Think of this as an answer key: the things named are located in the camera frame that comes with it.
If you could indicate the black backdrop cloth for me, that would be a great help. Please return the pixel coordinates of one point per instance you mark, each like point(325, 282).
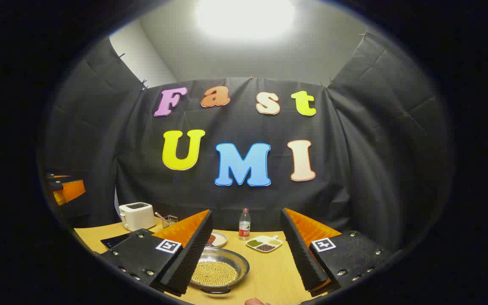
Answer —
point(235, 199)

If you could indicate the pile of dark red beans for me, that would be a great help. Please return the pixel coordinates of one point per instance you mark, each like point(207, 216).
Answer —
point(265, 247)

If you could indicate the pile of soybeans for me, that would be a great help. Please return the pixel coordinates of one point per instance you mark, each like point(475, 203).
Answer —
point(214, 273)

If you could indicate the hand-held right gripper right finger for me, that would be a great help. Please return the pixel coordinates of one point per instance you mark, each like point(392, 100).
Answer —
point(303, 258)

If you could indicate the brown meat patty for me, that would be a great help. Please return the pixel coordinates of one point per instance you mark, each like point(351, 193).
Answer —
point(211, 239)

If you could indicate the white divided dish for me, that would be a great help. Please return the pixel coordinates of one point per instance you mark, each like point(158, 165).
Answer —
point(265, 242)

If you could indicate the white toaster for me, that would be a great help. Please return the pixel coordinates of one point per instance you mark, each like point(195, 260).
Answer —
point(137, 217)

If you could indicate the pink straw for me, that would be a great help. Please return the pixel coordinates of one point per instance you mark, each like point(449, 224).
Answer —
point(160, 215)

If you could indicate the ceiling light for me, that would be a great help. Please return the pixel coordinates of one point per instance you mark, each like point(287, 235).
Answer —
point(244, 17)

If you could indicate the black induction cooktop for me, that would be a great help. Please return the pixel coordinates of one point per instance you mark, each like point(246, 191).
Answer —
point(113, 241)

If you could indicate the pile of pale yellow beans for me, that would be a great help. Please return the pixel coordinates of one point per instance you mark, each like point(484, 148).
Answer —
point(274, 242)

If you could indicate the white round plate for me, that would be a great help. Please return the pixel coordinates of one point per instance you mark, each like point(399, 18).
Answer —
point(220, 239)

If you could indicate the plastic water bottle red label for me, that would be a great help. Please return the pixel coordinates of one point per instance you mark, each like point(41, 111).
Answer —
point(244, 226)

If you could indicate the pile of green beans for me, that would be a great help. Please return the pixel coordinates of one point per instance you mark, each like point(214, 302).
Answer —
point(252, 243)

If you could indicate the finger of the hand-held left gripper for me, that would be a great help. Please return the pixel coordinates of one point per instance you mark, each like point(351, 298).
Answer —
point(71, 190)
point(57, 176)

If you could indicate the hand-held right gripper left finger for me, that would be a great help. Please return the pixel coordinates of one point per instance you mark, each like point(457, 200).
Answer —
point(189, 258)

